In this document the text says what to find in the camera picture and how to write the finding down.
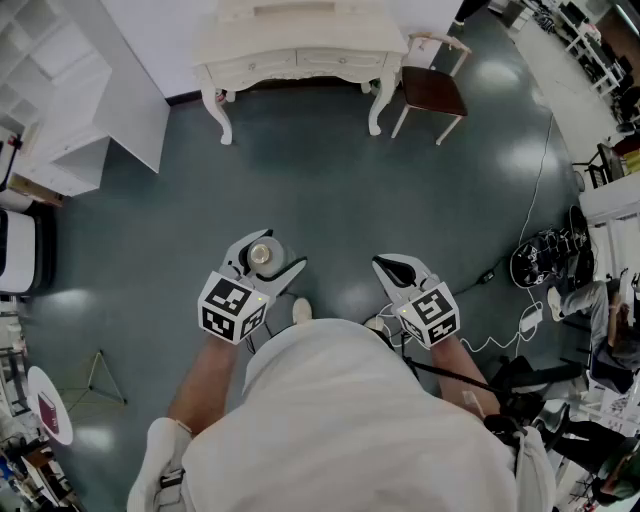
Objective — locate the white power adapter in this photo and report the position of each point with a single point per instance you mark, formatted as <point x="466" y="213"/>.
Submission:
<point x="531" y="317"/>

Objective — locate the dark red book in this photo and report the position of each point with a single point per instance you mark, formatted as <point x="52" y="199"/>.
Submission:
<point x="48" y="412"/>

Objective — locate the white chair with brown seat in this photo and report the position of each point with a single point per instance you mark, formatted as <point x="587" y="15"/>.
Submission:
<point x="432" y="90"/>

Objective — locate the white desk frame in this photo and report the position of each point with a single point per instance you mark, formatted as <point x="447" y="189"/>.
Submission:
<point x="595" y="45"/>

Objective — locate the white shelf unit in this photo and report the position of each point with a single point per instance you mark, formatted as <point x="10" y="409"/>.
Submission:
<point x="75" y="100"/>

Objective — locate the round white side table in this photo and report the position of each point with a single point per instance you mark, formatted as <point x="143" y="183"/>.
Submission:
<point x="57" y="430"/>

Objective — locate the white boxy appliance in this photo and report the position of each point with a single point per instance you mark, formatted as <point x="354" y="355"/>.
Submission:
<point x="17" y="250"/>

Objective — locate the person's left forearm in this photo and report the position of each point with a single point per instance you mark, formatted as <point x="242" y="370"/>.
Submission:
<point x="205" y="380"/>

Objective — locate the small round beige jar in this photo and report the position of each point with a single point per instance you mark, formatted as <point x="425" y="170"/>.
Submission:
<point x="261" y="254"/>

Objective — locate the white dressing table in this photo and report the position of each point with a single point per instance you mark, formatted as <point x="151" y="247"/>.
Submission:
<point x="300" y="35"/>

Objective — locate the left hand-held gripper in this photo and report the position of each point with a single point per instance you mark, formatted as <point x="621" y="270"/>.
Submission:
<point x="225" y="307"/>

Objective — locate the person's white shirt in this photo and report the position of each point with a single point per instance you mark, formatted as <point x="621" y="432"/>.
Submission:
<point x="345" y="425"/>

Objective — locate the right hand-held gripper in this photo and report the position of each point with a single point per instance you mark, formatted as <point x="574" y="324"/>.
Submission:
<point x="430" y="312"/>

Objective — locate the person's white shoe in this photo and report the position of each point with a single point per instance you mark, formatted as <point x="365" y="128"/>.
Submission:
<point x="302" y="310"/>
<point x="375" y="323"/>

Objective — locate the person's right forearm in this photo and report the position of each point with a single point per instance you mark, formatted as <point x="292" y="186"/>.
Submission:
<point x="457" y="372"/>

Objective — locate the black metal rack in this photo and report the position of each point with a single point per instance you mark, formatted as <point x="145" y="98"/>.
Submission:
<point x="602" y="167"/>

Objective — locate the black power brick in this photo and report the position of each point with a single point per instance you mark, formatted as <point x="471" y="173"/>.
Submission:
<point x="487" y="276"/>

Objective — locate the black office chair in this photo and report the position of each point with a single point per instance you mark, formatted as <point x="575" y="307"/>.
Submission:
<point x="530" y="385"/>

